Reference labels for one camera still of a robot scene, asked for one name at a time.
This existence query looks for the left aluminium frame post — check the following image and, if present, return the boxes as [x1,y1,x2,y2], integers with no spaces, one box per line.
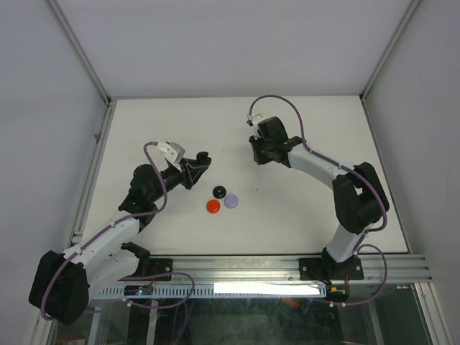
[44,0,111,107]

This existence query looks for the aluminium mounting rail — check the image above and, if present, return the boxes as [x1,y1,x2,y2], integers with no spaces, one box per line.
[169,252,433,285]

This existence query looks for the red charging case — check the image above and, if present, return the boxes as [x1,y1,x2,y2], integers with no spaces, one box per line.
[206,199,221,213]

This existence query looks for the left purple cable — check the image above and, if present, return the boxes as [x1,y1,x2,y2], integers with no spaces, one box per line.
[40,141,197,345]

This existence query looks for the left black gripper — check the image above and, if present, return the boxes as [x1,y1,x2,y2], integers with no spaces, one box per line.
[149,157,208,203]

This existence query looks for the black charging case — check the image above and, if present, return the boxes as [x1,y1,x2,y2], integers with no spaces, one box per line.
[212,185,227,199]
[196,151,211,166]

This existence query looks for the purple charging case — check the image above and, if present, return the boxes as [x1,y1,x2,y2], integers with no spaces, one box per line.
[224,194,239,209]

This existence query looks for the purple cable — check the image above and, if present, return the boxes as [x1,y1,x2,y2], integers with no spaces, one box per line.
[247,94,390,308]
[40,141,197,345]

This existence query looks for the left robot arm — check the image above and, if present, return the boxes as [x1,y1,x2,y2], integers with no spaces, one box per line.
[28,152,211,326]

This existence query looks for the aluminium frame post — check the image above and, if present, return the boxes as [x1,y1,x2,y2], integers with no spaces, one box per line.
[359,0,423,104]
[44,0,111,107]

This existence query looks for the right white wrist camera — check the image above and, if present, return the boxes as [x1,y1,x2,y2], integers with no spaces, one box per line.
[247,113,265,140]

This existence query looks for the right aluminium frame post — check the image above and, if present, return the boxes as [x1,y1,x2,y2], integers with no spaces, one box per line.
[359,0,423,104]

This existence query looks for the slotted cable duct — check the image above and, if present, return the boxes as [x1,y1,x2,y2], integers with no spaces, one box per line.
[90,282,326,300]

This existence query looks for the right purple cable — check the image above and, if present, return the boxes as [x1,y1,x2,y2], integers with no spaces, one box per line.
[247,94,390,308]

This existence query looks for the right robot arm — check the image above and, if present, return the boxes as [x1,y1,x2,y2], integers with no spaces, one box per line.
[247,114,390,283]

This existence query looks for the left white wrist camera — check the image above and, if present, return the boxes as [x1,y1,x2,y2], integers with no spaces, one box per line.
[154,141,185,170]

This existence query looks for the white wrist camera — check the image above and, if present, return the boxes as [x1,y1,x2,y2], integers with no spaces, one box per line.
[154,141,185,170]
[247,113,265,140]

